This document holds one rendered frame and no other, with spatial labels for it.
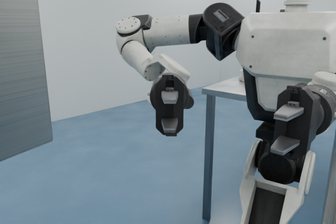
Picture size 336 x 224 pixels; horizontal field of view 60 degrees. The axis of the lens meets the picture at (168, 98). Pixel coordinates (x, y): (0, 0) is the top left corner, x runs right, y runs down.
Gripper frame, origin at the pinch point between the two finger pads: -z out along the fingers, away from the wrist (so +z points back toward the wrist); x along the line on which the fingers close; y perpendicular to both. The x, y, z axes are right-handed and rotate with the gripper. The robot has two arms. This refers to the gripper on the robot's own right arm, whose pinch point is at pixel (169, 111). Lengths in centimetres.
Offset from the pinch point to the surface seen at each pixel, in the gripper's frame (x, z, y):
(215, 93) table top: 22, 105, -26
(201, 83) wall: 97, 500, -66
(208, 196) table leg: 89, 109, -25
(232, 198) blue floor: 106, 133, -47
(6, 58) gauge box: -13.3, -30.3, 12.3
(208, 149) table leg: 57, 109, -24
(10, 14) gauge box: -16.5, -29.6, 11.9
